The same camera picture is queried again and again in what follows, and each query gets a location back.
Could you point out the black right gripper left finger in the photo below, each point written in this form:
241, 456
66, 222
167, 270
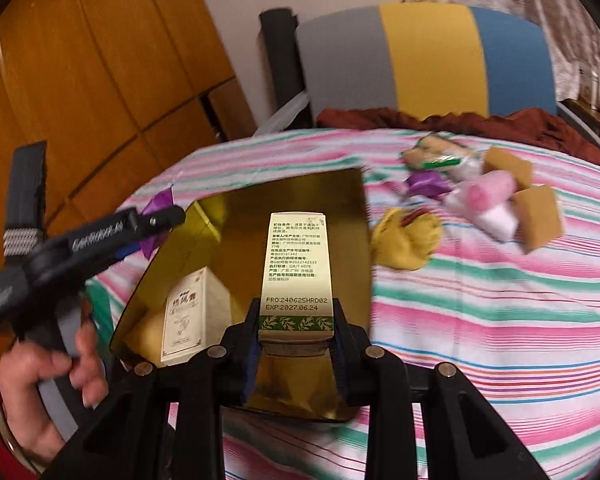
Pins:
240, 364

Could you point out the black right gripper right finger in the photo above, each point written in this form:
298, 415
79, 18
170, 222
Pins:
346, 351

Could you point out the narrow cream medicine box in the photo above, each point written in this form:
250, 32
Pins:
296, 294

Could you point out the yellow knitted sock bundle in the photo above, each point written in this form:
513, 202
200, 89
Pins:
406, 239

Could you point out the purple plastic wrapper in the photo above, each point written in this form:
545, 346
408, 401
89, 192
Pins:
428, 183
150, 243

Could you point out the white plastic bag bundle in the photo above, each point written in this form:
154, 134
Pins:
500, 222

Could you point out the person's left hand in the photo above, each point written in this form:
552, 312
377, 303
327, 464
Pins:
28, 370

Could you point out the wide white medicine box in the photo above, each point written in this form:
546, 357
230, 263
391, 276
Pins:
197, 314

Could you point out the striped pink green bedsheet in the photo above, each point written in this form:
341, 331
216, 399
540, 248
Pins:
524, 328

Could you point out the green edged snack pack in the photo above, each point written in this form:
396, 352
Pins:
423, 159
443, 145

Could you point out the orange sponge block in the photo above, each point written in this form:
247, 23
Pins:
500, 159
539, 216

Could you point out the wooden wardrobe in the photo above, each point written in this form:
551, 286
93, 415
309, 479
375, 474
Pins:
119, 90

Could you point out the dark red blanket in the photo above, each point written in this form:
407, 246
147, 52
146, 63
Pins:
531, 126

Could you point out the wooden bedside table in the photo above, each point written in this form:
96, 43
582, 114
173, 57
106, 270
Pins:
585, 112

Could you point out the black bed post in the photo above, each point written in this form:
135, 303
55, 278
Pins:
278, 27

